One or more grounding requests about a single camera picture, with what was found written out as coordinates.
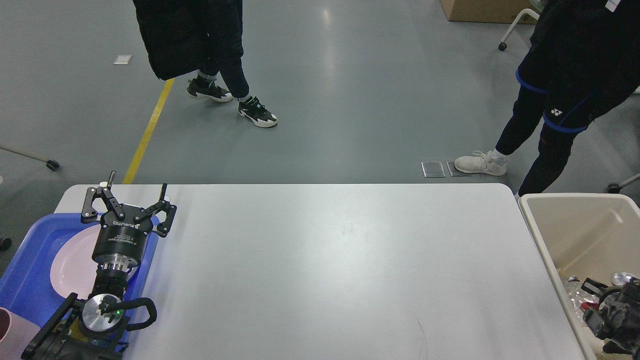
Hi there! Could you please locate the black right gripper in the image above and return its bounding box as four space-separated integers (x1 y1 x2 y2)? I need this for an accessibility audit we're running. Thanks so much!
580 277 640 356

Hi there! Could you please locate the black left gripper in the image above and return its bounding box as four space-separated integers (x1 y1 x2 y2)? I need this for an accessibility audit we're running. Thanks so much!
80 170 178 273

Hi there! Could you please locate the pink plate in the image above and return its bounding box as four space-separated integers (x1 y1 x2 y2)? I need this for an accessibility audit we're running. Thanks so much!
49 225 101 300

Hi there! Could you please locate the foil sheet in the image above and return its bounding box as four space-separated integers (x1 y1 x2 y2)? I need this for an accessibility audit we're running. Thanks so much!
561 276 599 327

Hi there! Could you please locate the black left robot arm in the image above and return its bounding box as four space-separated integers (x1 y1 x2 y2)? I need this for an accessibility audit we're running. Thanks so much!
21 171 178 360

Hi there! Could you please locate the beige plastic bin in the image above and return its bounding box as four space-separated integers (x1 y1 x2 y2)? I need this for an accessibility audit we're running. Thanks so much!
518 193 640 360

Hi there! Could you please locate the white chair left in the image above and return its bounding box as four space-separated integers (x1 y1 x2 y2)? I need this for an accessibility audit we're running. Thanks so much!
0 144 60 172

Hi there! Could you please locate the white chair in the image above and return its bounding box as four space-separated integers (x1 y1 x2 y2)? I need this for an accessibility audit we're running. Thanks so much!
0 144 60 172
606 173 640 194

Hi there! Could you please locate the white chair right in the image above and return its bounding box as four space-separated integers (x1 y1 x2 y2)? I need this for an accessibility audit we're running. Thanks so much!
606 173 640 194

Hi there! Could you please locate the blue plastic tray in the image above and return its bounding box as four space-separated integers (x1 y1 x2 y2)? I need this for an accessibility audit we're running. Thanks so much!
0 213 158 327

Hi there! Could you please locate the pink cup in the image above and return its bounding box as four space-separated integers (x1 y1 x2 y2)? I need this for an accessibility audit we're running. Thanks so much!
0 307 41 360

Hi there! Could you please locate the person in blue-trimmed sportswear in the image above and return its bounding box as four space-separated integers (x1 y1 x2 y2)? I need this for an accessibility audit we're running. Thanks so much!
454 0 640 197

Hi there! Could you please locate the white chair background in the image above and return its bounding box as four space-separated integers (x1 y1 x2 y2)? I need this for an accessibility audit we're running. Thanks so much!
498 7 542 52

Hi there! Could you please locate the cardboard box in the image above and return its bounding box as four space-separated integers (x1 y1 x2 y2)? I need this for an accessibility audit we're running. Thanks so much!
439 0 534 24

